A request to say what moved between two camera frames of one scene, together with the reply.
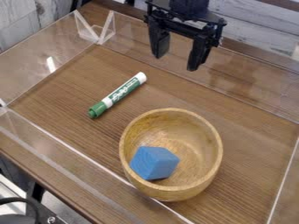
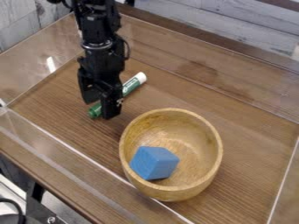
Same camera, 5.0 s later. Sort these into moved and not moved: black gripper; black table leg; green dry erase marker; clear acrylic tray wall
Moved: black gripper
Not moved: green dry erase marker; black table leg; clear acrylic tray wall
